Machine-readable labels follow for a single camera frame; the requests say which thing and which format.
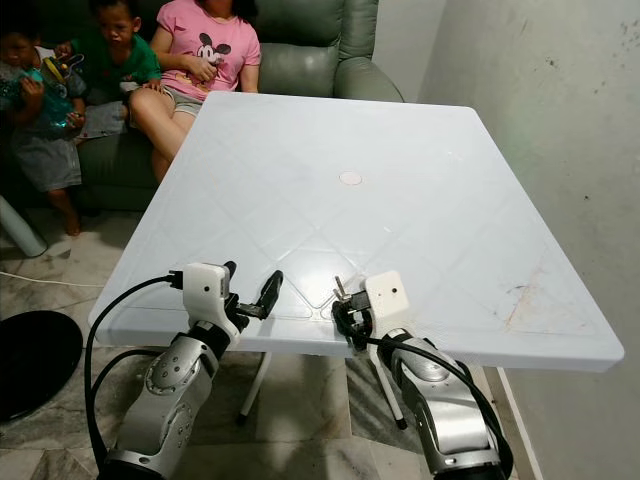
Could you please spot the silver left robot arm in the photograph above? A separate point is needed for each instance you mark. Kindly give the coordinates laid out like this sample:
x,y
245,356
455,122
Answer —
x,y
175,385

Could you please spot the white plastic square table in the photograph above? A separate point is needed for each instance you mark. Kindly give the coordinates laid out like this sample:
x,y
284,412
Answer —
x,y
370,230

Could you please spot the round white table cap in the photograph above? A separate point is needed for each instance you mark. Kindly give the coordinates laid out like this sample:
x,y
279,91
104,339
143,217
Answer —
x,y
350,178

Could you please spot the black round base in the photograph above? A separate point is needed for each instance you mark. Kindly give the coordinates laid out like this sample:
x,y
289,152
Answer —
x,y
35,365

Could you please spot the pale grey pipe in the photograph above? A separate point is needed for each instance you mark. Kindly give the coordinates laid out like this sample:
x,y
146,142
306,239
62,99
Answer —
x,y
20,228

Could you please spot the child in grey dress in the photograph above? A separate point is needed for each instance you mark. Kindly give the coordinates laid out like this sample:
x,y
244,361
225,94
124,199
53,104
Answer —
x,y
45,150

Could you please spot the green leather sofa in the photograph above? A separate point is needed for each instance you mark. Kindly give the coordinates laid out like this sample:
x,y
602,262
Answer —
x,y
310,60

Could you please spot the person in pink shirt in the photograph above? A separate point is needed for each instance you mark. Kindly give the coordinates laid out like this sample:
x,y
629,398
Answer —
x,y
205,45

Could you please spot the child in green shirt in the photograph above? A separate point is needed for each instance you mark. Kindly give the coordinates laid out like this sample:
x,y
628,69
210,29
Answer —
x,y
120,55

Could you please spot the teal plastic toy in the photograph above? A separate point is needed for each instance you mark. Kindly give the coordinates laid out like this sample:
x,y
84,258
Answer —
x,y
50,100

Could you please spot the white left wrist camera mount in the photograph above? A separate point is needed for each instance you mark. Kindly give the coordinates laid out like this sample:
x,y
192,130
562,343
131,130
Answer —
x,y
205,292

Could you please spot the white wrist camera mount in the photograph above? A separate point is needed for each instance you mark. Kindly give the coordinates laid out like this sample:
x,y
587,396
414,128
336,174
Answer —
x,y
388,298
205,292

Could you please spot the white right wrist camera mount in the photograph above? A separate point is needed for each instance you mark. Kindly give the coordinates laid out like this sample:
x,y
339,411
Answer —
x,y
388,298

